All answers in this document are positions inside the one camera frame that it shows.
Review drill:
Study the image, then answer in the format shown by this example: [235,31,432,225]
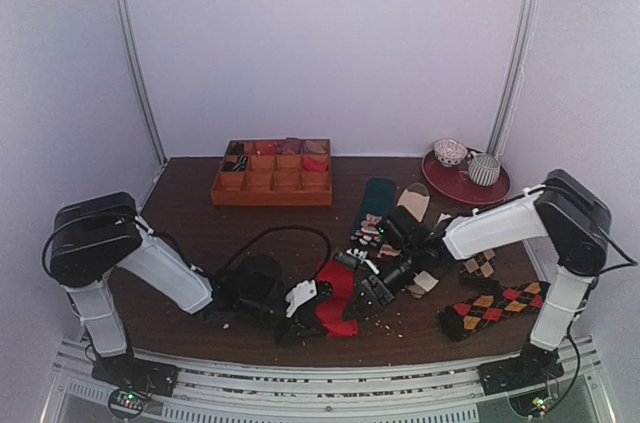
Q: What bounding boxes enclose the green reindeer sock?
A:
[350,177,396,247]

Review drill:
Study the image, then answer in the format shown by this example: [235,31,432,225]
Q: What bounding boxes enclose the patterned white bowl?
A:
[433,138,468,167]

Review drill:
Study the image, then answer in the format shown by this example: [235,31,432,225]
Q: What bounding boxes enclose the aluminium post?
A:
[487,0,540,158]
[115,0,168,167]

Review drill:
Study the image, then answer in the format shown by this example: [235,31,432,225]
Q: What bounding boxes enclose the brown argyle sock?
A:
[459,249,496,280]

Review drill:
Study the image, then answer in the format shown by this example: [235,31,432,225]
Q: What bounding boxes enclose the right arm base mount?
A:
[478,346,564,419]

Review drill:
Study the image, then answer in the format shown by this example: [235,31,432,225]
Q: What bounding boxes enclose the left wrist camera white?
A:
[285,280,318,319]

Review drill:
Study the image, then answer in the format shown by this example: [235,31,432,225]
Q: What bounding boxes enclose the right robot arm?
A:
[343,169,612,385]

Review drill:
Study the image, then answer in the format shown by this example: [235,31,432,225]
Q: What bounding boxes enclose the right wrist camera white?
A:
[333,248,380,275]

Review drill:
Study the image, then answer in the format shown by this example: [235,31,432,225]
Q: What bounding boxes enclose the rolled red sock in tray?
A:
[302,155,330,173]

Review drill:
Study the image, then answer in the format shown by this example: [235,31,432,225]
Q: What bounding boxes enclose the white brown sock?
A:
[405,238,451,299]

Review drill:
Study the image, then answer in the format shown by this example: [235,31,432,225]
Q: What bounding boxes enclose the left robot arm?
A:
[41,192,333,387]

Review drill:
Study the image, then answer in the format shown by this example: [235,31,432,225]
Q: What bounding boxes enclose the aluminium table rail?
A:
[42,335,609,423]

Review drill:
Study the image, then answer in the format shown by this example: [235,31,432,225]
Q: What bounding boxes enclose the black white sock in tray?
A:
[223,155,249,172]

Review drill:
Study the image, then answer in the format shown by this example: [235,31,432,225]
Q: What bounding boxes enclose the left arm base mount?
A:
[91,355,179,421]

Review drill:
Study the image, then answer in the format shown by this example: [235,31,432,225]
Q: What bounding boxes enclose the red plate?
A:
[421,151,511,206]

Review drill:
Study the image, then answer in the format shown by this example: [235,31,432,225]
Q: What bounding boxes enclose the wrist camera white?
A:
[333,248,380,275]
[285,280,318,319]

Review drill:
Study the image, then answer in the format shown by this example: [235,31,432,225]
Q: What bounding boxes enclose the black red argyle sock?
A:
[438,280,550,342]

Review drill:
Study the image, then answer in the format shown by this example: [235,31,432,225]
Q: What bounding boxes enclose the cream striped sock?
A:
[375,182,432,259]

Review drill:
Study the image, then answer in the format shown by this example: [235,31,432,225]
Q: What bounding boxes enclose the striped grey cup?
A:
[468,152,501,187]

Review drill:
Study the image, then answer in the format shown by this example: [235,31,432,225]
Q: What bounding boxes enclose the wooden divided organizer tray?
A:
[211,137,333,207]

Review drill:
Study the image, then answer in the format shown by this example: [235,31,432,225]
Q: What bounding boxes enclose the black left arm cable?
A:
[219,225,334,289]

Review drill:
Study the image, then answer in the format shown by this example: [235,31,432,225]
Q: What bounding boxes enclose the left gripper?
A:
[238,295,327,347]

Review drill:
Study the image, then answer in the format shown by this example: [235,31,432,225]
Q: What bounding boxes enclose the left aluminium post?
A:
[115,0,168,167]

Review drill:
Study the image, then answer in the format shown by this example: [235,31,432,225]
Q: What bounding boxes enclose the right aluminium post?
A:
[487,0,540,158]

